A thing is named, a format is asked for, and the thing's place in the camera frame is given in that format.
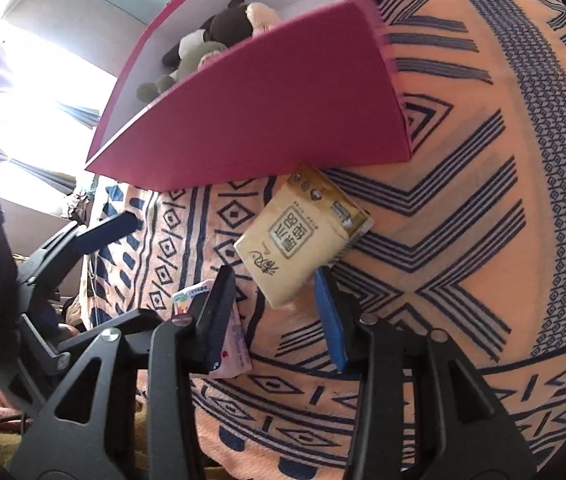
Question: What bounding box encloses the pink cardboard box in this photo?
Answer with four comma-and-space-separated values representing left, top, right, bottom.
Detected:
84, 0, 414, 192

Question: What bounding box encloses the beige tissue packet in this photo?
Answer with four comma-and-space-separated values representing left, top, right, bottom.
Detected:
233, 164, 375, 309

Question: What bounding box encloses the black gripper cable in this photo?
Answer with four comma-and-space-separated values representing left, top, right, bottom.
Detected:
0, 407, 36, 433

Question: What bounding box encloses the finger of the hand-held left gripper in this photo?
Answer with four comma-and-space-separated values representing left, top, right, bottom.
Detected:
13, 211, 140, 286
17, 310, 86, 368

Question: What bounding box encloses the pink white small packet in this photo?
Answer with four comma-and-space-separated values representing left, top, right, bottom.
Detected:
172, 280, 253, 378

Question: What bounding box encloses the orange patterned blanket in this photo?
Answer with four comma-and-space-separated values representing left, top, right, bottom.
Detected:
80, 0, 566, 480

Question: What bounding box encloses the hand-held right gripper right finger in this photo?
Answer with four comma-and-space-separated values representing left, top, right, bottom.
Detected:
314, 266, 538, 480

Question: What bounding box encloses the dark brown cream plush toy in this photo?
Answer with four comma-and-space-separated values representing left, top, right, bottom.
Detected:
198, 0, 282, 43

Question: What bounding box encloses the bright window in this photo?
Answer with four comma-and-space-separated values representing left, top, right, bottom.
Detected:
0, 20, 119, 181

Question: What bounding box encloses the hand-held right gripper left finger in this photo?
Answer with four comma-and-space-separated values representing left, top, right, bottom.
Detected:
10, 265, 238, 480

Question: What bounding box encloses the green plush toy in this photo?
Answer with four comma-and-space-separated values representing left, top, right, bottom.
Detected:
136, 30, 229, 103

